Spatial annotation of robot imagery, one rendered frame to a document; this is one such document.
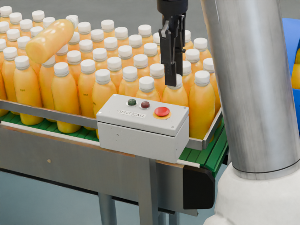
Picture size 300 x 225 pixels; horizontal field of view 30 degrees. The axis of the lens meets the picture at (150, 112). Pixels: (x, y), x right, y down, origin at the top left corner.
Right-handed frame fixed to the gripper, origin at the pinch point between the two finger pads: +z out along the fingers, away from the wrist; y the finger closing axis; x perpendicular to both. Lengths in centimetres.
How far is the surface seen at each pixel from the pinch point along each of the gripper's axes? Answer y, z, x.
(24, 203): 42, 113, 94
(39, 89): -1.9, 12.9, 40.9
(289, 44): 5.5, -8.7, -27.6
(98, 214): 48, 113, 57
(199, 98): 0.4, 7.7, -6.9
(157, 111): -17.2, 1.6, -2.3
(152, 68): 2.5, 2.2, 6.8
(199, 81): 1.8, 3.2, -6.4
